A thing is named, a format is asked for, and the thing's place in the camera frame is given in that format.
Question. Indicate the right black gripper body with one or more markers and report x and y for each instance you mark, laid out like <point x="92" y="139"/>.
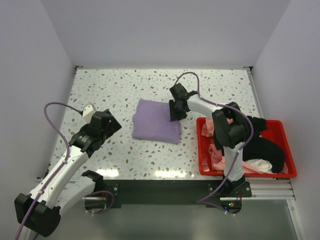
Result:
<point x="176" y="113"/>

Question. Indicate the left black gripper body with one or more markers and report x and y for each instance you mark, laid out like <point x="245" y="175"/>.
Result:
<point x="113" y="127"/>

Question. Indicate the purple t shirt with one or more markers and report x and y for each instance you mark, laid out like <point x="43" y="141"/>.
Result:
<point x="152" y="122"/>

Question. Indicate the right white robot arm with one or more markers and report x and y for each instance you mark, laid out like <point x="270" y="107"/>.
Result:
<point x="232" y="130"/>

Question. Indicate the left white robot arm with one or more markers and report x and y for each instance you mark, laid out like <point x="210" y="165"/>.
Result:
<point x="40" y="210"/>

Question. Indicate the pink t shirt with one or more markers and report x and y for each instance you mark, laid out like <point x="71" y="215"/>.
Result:
<point x="211" y="161"/>

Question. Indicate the black t shirt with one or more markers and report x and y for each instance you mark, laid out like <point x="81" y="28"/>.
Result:
<point x="257" y="148"/>

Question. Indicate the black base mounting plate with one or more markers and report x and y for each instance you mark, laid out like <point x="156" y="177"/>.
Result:
<point x="166" y="192"/>

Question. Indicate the red plastic bin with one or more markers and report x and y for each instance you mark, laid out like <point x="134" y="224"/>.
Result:
<point x="275" y="133"/>

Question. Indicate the white t shirt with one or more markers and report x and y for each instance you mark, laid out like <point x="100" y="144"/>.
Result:
<point x="263" y="166"/>

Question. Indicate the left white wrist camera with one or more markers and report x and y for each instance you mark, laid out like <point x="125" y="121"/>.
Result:
<point x="88" y="111"/>

